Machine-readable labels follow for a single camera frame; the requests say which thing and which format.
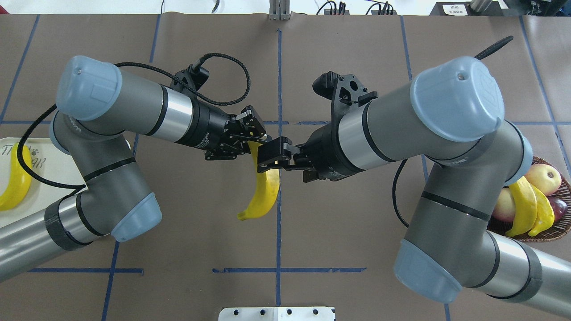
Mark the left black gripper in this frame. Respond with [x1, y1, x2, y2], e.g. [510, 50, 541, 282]
[176, 103, 273, 161]

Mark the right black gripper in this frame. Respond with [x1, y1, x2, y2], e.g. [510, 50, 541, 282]
[257, 124, 364, 183]

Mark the yellow banana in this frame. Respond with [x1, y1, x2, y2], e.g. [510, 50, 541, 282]
[528, 185, 554, 237]
[505, 176, 537, 237]
[237, 141, 280, 221]
[0, 143, 31, 211]

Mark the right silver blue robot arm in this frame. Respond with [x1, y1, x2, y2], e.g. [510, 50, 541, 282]
[257, 56, 571, 318]

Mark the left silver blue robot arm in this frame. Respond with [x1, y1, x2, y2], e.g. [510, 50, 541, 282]
[0, 53, 269, 281]

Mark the brown wicker basket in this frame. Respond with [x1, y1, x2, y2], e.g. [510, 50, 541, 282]
[486, 156, 571, 243]

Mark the white rectangular bear tray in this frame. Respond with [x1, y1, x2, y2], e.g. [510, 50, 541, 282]
[0, 137, 84, 227]

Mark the dark red mango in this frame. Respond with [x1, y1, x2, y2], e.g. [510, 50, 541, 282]
[548, 196, 568, 222]

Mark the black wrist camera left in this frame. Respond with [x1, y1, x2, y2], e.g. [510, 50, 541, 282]
[170, 65, 210, 95]

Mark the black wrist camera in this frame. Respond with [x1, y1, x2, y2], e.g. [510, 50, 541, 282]
[170, 65, 210, 95]
[312, 71, 379, 109]

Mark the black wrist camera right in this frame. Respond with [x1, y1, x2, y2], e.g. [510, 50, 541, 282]
[312, 71, 379, 109]

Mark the aluminium frame post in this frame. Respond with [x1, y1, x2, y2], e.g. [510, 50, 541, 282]
[269, 0, 291, 21]

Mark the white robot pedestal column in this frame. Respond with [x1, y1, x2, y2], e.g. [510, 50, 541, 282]
[218, 306, 336, 321]

